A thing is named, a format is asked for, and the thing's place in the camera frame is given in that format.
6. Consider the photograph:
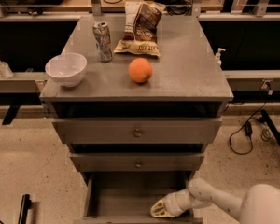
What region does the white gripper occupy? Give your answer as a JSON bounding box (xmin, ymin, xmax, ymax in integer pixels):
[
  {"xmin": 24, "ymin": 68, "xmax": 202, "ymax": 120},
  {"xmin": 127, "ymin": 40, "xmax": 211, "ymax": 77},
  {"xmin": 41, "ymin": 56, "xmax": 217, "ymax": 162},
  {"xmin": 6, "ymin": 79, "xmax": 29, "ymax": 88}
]
[{"xmin": 150, "ymin": 189, "xmax": 192, "ymax": 218}]

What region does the grey bottom drawer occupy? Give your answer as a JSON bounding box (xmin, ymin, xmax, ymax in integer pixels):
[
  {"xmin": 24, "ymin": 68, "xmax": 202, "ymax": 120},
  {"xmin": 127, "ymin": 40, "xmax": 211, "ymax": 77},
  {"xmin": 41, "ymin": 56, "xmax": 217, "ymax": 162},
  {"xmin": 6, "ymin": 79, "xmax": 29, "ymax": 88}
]
[{"xmin": 73, "ymin": 171, "xmax": 203, "ymax": 224}]

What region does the grey drawer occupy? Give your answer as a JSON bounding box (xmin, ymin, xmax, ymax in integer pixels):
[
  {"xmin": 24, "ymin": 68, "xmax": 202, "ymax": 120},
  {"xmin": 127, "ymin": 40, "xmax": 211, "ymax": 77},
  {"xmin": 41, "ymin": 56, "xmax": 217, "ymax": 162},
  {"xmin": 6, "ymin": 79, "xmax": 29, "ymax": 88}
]
[
  {"xmin": 53, "ymin": 118, "xmax": 222, "ymax": 144},
  {"xmin": 73, "ymin": 171, "xmax": 203, "ymax": 224},
  {"xmin": 70, "ymin": 153, "xmax": 203, "ymax": 172}
]

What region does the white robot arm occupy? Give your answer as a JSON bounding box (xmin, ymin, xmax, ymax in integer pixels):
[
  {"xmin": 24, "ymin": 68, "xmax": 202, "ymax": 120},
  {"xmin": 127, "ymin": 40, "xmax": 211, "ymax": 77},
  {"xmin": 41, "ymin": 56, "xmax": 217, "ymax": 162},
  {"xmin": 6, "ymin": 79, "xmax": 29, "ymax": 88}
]
[{"xmin": 150, "ymin": 178, "xmax": 280, "ymax": 224}]

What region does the grey middle drawer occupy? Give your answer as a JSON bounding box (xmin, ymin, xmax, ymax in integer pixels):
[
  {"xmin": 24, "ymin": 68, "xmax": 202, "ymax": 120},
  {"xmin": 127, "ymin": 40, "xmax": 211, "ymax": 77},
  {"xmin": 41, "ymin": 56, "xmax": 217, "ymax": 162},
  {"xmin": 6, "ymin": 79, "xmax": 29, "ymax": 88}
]
[{"xmin": 70, "ymin": 153, "xmax": 203, "ymax": 172}]

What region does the grey drawer cabinet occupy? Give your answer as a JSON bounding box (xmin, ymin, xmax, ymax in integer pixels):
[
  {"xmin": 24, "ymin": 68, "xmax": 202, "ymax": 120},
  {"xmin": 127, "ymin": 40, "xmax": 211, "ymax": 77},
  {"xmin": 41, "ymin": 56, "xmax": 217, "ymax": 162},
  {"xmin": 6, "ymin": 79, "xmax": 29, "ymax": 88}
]
[{"xmin": 38, "ymin": 13, "xmax": 234, "ymax": 182}]

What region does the grey top drawer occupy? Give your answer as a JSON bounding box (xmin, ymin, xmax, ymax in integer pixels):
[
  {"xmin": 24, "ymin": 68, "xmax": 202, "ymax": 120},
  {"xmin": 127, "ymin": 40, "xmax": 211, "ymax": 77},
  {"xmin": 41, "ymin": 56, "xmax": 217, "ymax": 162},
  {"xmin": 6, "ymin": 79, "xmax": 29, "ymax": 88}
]
[{"xmin": 53, "ymin": 118, "xmax": 222, "ymax": 144}]

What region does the black bar on floor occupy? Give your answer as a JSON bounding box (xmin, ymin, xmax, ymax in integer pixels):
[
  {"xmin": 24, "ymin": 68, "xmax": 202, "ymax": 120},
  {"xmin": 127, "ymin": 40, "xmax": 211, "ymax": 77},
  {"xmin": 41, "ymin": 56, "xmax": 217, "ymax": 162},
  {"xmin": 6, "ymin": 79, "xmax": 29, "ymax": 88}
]
[{"xmin": 18, "ymin": 194, "xmax": 32, "ymax": 224}]

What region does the orange fruit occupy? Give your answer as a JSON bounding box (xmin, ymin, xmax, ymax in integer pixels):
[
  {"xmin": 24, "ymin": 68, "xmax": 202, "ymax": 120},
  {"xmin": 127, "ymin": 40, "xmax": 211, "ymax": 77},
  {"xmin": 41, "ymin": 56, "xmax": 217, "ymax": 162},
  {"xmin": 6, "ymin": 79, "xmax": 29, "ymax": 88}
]
[{"xmin": 128, "ymin": 58, "xmax": 153, "ymax": 83}]

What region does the white pump bottle right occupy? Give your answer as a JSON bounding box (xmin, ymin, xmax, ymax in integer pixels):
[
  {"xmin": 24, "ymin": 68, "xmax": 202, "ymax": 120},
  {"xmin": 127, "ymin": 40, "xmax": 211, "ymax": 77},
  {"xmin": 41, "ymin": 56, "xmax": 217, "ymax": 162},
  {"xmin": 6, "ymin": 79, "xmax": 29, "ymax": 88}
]
[{"xmin": 215, "ymin": 48, "xmax": 226, "ymax": 66}]

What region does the white bowl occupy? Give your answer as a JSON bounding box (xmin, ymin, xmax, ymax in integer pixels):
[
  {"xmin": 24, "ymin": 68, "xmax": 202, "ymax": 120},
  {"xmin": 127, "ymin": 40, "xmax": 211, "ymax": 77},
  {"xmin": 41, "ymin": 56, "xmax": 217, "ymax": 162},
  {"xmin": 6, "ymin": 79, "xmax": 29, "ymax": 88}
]
[{"xmin": 45, "ymin": 53, "xmax": 87, "ymax": 87}]

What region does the silver drink can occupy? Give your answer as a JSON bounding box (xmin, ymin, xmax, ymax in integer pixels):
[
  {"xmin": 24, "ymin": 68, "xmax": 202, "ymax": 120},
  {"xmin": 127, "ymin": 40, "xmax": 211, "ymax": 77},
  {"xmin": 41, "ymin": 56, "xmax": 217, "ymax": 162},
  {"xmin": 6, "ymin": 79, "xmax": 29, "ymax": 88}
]
[{"xmin": 92, "ymin": 21, "xmax": 112, "ymax": 62}]

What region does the brown chip bag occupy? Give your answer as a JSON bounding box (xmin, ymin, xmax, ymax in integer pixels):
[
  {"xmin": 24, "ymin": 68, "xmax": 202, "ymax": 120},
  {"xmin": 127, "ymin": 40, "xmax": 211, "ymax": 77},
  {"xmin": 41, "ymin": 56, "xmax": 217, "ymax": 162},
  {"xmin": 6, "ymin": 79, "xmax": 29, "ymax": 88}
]
[{"xmin": 114, "ymin": 0, "xmax": 165, "ymax": 57}]

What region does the clear sanitizer bottle left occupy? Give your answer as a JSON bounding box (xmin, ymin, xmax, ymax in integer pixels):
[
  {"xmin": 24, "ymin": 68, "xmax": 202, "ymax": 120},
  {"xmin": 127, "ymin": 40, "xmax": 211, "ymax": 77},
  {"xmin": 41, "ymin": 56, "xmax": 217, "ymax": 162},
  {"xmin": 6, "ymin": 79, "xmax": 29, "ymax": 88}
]
[{"xmin": 0, "ymin": 60, "xmax": 13, "ymax": 78}]

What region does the black power cable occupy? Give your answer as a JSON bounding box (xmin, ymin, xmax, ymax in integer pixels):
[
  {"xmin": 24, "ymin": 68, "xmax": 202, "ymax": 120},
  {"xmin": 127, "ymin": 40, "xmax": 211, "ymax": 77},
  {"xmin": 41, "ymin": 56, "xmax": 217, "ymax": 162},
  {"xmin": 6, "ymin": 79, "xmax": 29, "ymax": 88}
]
[{"xmin": 228, "ymin": 81, "xmax": 273, "ymax": 156}]

